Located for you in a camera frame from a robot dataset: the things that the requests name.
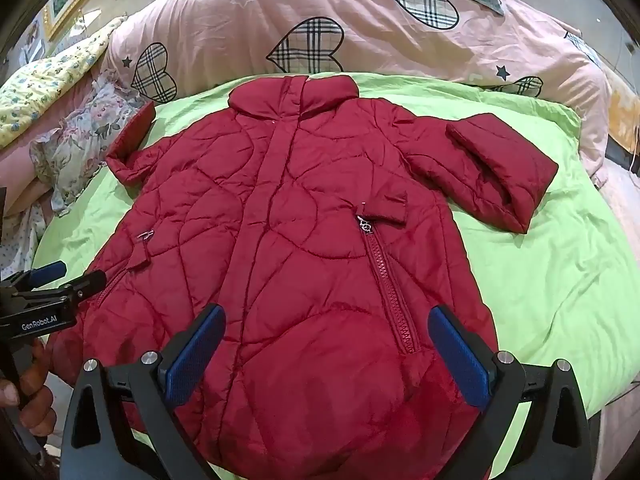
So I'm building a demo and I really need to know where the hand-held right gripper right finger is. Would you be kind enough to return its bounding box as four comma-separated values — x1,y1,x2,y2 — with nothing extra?
427,305,598,480

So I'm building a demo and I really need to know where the person's left hand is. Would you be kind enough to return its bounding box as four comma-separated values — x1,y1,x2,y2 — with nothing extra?
0,340,55,437

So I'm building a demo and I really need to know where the pink heart print duvet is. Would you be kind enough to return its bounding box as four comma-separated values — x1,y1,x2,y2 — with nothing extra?
97,0,613,186

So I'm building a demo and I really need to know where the red quilted jacket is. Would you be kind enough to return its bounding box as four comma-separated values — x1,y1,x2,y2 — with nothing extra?
47,74,560,480

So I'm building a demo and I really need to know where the pink bed sheet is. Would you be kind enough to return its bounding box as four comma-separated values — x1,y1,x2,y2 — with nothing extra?
0,80,101,216

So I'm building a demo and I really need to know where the yellow floral quilt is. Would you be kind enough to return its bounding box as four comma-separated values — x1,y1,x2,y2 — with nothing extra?
0,16,128,148

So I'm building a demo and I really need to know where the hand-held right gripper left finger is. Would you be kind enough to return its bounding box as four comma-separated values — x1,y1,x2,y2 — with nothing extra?
59,304,227,480

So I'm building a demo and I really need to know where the green blanket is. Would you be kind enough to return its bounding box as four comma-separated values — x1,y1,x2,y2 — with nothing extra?
31,72,640,480

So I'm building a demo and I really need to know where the floral ruffled cloth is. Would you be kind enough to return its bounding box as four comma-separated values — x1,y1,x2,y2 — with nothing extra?
0,71,146,281

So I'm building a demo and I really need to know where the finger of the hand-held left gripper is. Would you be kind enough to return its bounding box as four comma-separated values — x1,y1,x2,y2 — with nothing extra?
22,260,67,287
55,270,107,302

